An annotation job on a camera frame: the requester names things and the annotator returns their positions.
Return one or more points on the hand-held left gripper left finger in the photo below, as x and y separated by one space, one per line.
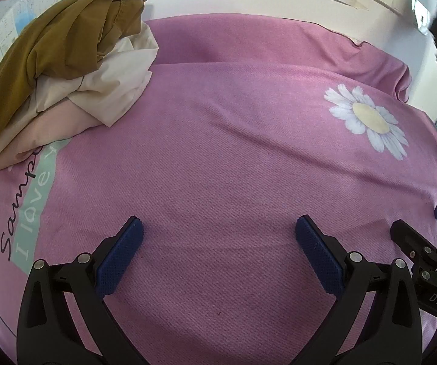
121 258

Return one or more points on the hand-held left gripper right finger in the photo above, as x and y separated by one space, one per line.
319 258

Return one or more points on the pink daisy blanket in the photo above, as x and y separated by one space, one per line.
218 159

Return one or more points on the light pink garment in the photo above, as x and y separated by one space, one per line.
51 129

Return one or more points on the cream garment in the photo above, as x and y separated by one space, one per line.
115 83

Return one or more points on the mustard garment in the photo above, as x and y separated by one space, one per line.
51 53

